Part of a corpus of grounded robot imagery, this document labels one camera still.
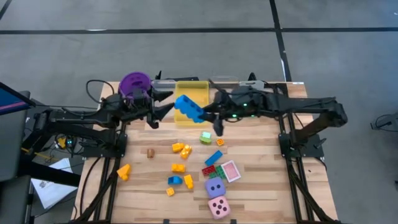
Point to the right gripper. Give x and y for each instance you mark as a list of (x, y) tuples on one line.
[(236, 104)]

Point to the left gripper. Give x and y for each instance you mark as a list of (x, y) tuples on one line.
[(140, 107)]

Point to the mint green toy block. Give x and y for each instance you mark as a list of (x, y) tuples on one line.
[(206, 135)]

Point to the small orange toy brick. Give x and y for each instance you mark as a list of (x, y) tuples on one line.
[(220, 142)]

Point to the lime green toy brick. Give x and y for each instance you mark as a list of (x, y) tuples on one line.
[(205, 141)]

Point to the large long blue block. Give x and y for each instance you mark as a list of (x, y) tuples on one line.
[(188, 109)]

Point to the long blue brick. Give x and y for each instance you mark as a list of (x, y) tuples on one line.
[(213, 158)]

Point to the large yellow toy block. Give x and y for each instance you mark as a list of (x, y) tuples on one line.
[(186, 152), (178, 147), (188, 181), (178, 168)]

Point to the red toy brick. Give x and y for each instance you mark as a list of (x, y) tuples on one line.
[(208, 170)]

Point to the long dark green brick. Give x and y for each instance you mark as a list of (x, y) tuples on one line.
[(220, 172)]

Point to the brown wooden cylinder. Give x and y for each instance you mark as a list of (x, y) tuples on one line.
[(150, 153)]

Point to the red playing card deck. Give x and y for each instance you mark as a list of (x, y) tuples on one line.
[(230, 171)]

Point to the small dark green brick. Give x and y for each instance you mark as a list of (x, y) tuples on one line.
[(213, 175)]

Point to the purple foam die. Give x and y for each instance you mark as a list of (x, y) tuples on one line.
[(215, 187)]

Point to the blue rounded toy block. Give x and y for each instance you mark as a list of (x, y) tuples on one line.
[(175, 180)]

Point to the yellow angular toy block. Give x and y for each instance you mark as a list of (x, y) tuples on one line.
[(124, 172)]

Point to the small yellow toy brick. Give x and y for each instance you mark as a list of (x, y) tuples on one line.
[(170, 191)]

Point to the pink foam die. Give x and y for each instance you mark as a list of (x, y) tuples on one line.
[(219, 207)]

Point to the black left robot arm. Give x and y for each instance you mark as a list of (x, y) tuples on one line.
[(93, 116)]

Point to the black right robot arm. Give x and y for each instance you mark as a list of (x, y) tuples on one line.
[(311, 104)]

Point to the purple plastic bucket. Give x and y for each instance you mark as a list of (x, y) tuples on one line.
[(135, 81)]

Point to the yellow translucent plastic bin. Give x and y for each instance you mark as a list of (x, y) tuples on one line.
[(196, 90)]

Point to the large clear plastic bin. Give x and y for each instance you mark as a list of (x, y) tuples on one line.
[(224, 81)]

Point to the white tape label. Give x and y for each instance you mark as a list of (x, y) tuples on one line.
[(297, 83)]

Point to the black power strip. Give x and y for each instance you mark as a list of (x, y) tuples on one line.
[(69, 142)]

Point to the small yellow floor object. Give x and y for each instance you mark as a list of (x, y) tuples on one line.
[(62, 142)]

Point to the white paper sheet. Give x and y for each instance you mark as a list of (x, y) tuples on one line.
[(51, 186)]

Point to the computer monitor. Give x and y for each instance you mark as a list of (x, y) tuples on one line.
[(12, 99)]

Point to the dark grey desk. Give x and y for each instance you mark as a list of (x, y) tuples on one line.
[(9, 149)]

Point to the black metal table frame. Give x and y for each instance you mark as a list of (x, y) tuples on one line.
[(296, 199)]

